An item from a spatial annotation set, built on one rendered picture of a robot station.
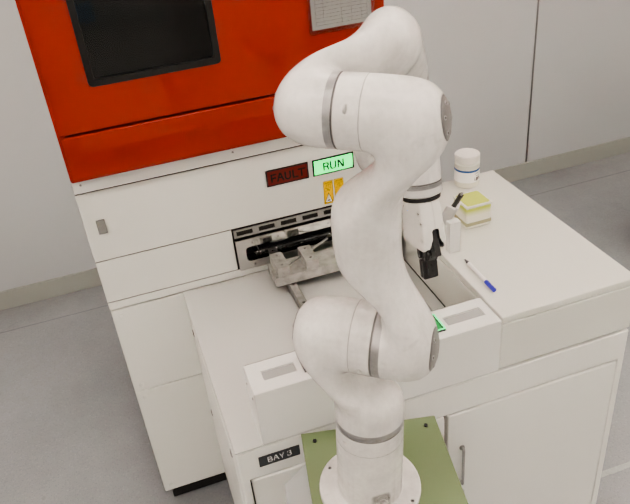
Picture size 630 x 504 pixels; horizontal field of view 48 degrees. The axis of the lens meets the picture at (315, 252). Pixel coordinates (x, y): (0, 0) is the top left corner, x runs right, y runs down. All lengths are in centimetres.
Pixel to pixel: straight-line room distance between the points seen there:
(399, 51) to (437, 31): 268
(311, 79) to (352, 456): 66
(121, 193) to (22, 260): 183
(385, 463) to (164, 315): 95
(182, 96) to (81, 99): 22
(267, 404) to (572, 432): 85
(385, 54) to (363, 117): 13
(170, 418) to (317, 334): 121
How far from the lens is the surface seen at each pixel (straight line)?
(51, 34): 164
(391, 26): 99
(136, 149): 173
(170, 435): 231
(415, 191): 135
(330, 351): 110
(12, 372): 331
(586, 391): 188
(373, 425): 120
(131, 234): 188
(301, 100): 90
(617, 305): 175
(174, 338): 207
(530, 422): 184
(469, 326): 154
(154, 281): 196
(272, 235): 195
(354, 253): 98
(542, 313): 162
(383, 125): 87
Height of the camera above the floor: 192
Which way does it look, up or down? 32 degrees down
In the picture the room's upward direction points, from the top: 6 degrees counter-clockwise
